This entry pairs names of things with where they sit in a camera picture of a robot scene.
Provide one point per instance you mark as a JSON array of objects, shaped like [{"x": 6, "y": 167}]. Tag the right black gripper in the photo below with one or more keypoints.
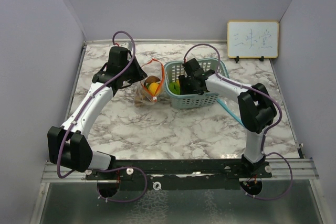
[{"x": 183, "y": 80}]

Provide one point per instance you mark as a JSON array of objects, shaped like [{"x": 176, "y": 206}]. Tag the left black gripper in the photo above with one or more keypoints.
[{"x": 139, "y": 75}]

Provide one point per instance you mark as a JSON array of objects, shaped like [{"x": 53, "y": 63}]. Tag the teal plastic basket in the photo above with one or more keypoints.
[{"x": 172, "y": 71}]

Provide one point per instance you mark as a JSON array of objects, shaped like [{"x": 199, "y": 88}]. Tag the brown round toy fruit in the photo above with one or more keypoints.
[{"x": 152, "y": 79}]

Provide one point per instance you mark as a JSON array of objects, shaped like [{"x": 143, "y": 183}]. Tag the orange mango toy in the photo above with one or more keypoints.
[{"x": 154, "y": 88}]

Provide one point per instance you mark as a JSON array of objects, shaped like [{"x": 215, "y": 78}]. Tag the orange zip clear bag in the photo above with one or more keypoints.
[{"x": 153, "y": 68}]

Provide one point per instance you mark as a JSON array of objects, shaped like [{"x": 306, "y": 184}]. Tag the blue zip clear bag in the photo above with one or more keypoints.
[{"x": 230, "y": 112}]

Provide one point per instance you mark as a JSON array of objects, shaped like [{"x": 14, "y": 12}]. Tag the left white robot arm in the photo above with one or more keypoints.
[{"x": 67, "y": 144}]

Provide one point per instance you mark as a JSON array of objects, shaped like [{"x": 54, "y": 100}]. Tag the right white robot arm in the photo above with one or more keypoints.
[{"x": 257, "y": 111}]

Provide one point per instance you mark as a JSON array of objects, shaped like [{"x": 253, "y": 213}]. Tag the green leafy toy vegetable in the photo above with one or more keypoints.
[{"x": 174, "y": 87}]

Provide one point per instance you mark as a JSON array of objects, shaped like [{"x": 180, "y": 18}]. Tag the small whiteboard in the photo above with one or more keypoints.
[{"x": 253, "y": 39}]

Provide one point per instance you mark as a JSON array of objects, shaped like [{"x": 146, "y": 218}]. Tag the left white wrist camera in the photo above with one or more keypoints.
[{"x": 126, "y": 44}]

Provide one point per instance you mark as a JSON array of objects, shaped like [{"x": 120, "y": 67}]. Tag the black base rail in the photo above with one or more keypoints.
[{"x": 181, "y": 174}]

